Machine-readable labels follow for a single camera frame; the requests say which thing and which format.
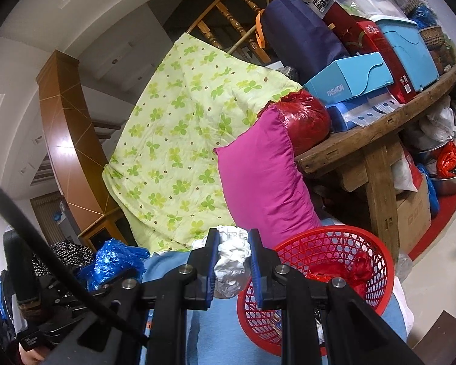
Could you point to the person's left hand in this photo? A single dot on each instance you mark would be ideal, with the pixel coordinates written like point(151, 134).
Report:
point(32, 356)

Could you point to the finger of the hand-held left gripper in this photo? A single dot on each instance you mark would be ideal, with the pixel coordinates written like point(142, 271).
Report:
point(98, 292)

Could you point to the light blue cardboard box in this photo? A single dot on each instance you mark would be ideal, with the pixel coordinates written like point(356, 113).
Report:
point(338, 80)

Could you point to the blue white dotted pack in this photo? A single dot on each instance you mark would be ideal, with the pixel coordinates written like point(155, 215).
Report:
point(364, 112)

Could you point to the curved wooden pillar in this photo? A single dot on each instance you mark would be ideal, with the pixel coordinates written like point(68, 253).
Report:
point(72, 129)

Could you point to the black white speckled garment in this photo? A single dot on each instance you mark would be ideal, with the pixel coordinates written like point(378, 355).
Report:
point(64, 253)

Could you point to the wicker basket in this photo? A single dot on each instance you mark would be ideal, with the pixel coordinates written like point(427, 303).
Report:
point(431, 37)

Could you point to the long blue plastic bag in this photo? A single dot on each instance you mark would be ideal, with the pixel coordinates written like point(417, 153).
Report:
point(431, 194)

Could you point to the white plastic bag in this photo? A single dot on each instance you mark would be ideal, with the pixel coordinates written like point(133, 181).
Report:
point(439, 121)

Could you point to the red floor mat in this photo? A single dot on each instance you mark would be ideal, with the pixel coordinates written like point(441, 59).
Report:
point(444, 220)

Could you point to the wooden glass cabinet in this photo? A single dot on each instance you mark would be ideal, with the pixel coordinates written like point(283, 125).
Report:
point(106, 232)

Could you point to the white red plastic sack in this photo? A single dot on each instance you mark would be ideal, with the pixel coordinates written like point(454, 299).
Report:
point(402, 171)

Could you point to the old wooden table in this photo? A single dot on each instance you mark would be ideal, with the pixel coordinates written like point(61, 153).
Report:
point(349, 144)

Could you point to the blue blanket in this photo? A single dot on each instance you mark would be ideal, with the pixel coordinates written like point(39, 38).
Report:
point(212, 334)

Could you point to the dark wooden board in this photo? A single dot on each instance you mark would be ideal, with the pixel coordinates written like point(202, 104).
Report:
point(446, 330)

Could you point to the green clover print quilt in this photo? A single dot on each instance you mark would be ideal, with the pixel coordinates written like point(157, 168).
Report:
point(174, 140)

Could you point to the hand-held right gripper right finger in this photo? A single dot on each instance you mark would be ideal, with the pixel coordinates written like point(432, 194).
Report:
point(255, 262)

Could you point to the red gift box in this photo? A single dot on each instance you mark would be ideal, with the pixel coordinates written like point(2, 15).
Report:
point(383, 49)

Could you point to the red plastic basket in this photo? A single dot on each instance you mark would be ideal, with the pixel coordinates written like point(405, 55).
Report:
point(300, 247)

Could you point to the pink pillow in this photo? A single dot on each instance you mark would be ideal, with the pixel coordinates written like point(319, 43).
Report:
point(262, 182)

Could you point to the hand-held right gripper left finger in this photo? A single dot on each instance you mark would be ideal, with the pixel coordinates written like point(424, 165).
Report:
point(212, 262)

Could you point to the brown wooden door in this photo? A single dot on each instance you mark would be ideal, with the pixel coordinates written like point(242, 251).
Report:
point(45, 216)

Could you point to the wooden stair balustrade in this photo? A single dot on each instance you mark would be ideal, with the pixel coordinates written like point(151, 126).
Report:
point(228, 11)

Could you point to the steel basin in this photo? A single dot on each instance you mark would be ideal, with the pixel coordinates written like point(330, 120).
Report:
point(452, 184)

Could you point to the shiny red filled bag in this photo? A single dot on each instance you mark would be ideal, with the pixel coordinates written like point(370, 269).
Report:
point(304, 121)

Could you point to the blue plastic bag bundle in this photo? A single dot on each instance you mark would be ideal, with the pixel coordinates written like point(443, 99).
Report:
point(421, 15)

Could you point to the brown cardboard box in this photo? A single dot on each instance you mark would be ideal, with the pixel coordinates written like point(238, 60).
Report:
point(412, 216)

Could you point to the light blue plastic bin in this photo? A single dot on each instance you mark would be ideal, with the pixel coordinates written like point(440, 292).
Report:
point(406, 49)

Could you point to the red plastic bag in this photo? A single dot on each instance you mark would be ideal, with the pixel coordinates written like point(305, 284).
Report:
point(359, 270)

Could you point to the orange plastic bag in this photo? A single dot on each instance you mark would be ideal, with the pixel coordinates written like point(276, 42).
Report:
point(447, 159)

